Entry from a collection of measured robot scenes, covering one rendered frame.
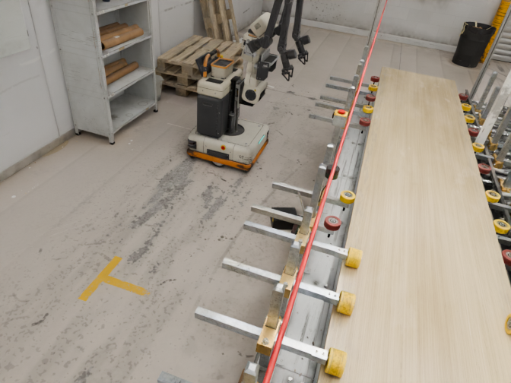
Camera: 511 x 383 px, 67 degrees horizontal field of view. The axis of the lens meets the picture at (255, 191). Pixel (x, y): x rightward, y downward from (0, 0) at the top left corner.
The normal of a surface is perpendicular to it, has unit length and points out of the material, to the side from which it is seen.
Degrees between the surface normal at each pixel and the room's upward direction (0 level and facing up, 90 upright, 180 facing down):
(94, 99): 90
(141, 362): 0
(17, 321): 0
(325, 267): 0
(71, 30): 90
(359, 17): 90
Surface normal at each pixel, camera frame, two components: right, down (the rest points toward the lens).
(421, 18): -0.32, 0.54
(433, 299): 0.10, -0.80
